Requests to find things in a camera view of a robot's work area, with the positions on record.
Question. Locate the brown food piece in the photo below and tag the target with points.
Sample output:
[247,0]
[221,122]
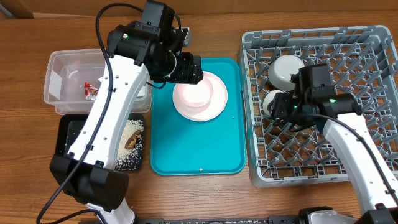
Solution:
[133,140]

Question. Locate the black tray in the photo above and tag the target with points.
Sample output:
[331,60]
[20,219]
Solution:
[70,127]

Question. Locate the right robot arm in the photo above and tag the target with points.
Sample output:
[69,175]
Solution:
[339,118]

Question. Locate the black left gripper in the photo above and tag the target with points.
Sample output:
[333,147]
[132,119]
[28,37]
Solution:
[191,65]

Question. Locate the small pink plate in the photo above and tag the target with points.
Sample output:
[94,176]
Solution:
[195,95]

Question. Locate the teal plastic tray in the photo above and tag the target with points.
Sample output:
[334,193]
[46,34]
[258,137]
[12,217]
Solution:
[179,146]

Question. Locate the grey bowl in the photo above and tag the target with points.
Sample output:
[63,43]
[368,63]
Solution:
[281,70]

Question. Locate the metal frame post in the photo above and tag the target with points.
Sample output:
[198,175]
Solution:
[5,13]

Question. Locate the large white plate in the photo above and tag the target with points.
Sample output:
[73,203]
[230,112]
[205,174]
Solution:
[212,109]

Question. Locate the grey dish rack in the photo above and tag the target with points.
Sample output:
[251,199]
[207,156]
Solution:
[362,61]

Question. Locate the white cup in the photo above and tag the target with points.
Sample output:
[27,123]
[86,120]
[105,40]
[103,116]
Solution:
[268,102]

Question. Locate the red snack wrapper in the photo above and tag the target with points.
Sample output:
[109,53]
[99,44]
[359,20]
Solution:
[90,91]

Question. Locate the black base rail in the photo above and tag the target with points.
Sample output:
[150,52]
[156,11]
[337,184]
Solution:
[233,221]

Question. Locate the spilled rice pile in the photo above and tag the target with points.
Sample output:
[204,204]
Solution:
[130,160]

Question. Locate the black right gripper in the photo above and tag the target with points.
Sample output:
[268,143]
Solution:
[278,106]

